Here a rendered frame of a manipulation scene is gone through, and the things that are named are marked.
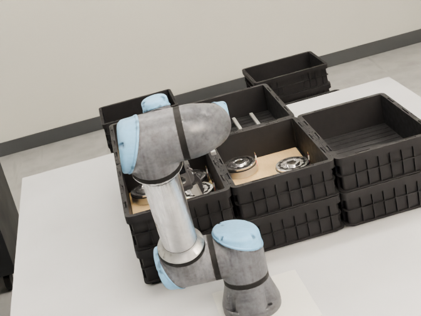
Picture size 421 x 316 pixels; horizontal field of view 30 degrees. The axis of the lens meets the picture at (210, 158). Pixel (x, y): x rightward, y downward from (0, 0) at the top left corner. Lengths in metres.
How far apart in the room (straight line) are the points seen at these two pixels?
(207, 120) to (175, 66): 4.06
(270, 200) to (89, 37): 3.54
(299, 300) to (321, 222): 0.32
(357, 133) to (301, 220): 0.47
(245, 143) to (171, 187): 0.84
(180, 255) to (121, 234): 0.71
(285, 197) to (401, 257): 0.35
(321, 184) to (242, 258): 0.41
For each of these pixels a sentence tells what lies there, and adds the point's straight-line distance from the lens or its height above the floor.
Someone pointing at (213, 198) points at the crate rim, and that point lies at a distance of 2.12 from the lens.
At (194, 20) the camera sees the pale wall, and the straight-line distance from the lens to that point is 5.60.
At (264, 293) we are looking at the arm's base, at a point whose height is 0.76.
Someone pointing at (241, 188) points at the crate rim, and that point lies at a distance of 2.12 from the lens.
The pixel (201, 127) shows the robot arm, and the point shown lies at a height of 1.28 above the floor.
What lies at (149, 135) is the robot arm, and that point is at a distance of 1.59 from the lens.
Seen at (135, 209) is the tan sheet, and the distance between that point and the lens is 2.38.
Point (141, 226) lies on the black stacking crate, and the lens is 2.14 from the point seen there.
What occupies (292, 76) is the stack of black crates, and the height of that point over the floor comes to 0.57.
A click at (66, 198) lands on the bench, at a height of 0.70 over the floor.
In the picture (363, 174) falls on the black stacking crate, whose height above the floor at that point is 0.86.
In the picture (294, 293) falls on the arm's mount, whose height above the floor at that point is 0.70.
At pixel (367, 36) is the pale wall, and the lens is 5.99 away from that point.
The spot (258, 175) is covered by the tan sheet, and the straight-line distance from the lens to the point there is 2.40.
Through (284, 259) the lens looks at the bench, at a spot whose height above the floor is 0.70.
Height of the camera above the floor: 1.84
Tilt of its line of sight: 23 degrees down
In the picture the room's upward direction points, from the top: 13 degrees counter-clockwise
